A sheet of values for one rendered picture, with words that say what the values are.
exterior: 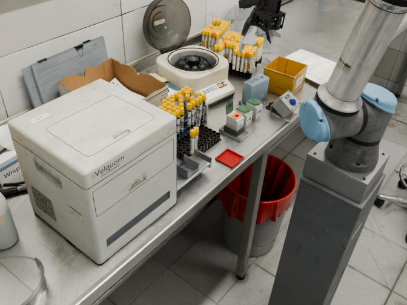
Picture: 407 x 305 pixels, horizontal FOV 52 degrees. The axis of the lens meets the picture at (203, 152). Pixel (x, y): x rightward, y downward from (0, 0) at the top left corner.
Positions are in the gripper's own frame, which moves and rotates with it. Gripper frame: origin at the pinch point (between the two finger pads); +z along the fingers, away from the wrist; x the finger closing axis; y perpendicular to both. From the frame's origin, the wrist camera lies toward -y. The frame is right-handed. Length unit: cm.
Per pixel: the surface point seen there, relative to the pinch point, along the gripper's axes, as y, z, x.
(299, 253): 45, 56, -9
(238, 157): 18.9, 25.6, -20.2
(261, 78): -1.7, 15.4, 10.0
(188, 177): 20, 22, -42
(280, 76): -0.4, 16.6, 19.2
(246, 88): -2.1, 17.6, 2.8
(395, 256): 58, 108, 73
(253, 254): 13, 109, 14
